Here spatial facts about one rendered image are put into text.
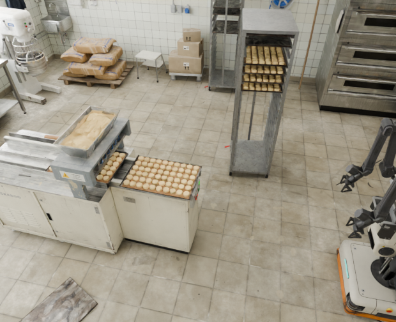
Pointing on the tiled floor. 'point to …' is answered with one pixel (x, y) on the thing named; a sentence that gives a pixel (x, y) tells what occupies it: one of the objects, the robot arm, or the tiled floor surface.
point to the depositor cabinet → (52, 203)
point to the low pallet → (97, 78)
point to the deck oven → (368, 60)
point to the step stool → (151, 61)
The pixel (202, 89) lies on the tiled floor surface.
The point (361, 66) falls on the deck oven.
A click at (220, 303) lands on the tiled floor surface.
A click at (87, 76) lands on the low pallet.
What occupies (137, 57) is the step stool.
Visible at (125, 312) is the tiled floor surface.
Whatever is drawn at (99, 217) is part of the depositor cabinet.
